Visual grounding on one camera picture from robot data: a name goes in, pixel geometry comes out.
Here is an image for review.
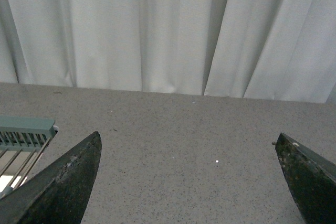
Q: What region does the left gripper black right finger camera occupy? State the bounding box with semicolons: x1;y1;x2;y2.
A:
275;133;335;223

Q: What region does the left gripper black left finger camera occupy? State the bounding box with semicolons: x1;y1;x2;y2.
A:
1;132;102;223

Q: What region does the green dish drying rack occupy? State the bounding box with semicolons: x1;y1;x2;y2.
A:
1;115;58;198

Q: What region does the white pleated curtain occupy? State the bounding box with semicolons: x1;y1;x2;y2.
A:
1;0;335;103

